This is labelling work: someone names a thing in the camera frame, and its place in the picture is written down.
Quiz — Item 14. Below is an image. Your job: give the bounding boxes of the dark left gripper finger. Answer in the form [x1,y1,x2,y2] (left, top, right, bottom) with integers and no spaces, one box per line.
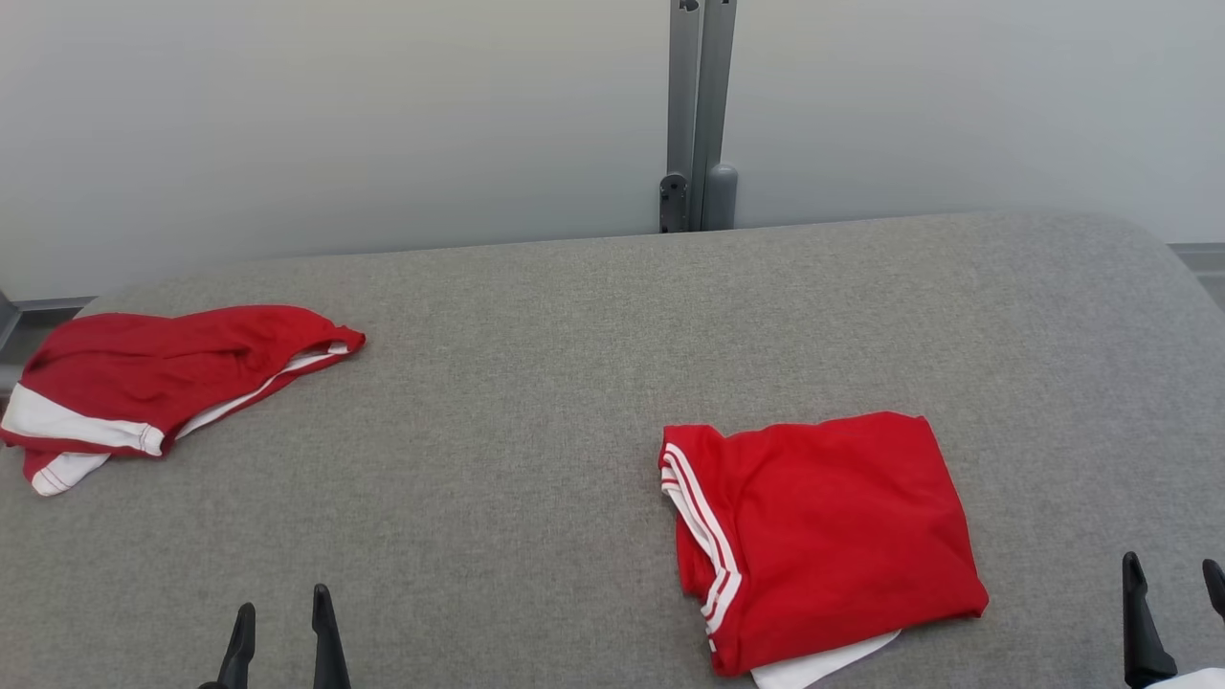
[198,602,258,689]
[311,584,353,689]

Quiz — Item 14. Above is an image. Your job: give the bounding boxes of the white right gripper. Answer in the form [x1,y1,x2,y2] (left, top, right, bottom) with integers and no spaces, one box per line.
[1122,551,1225,689]

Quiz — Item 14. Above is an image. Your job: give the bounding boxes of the red and white jersey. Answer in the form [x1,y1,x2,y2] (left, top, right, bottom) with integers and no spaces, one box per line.
[0,304,368,498]

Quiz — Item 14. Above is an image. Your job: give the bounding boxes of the red white basketball jersey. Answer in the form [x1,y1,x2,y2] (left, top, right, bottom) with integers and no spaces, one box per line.
[657,411,991,689]

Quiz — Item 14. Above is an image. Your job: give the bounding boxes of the grey wall baseboard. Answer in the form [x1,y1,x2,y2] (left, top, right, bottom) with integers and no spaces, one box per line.
[1169,242,1225,309]

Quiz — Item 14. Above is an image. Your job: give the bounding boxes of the grey metal frame corner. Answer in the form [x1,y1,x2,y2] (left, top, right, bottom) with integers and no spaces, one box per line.
[0,290,98,393]

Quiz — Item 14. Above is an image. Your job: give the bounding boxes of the black post bracket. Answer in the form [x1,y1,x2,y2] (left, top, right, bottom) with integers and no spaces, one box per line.
[658,172,690,234]

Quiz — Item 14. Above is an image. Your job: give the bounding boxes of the grey cylinder post foot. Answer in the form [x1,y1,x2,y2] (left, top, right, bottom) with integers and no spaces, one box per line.
[706,162,740,232]

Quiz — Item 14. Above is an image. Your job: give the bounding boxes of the grey metal post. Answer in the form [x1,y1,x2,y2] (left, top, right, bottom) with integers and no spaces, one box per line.
[666,0,739,233]

